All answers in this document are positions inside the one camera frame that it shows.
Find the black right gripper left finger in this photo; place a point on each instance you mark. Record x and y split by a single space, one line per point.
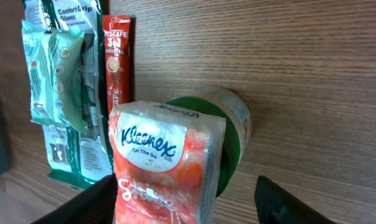
95 205

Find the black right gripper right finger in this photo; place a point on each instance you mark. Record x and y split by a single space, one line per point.
275 205

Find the green 3M gloves package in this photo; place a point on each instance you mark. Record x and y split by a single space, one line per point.
79 158

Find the orange Kleenex tissue pack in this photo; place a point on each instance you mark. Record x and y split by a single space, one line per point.
166 162

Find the green lidded jar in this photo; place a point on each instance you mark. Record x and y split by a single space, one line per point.
226 104

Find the light green wipes packet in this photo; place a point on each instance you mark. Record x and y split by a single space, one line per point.
53 59

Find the red Nescafe sachet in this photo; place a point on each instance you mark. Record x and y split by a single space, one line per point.
117 61

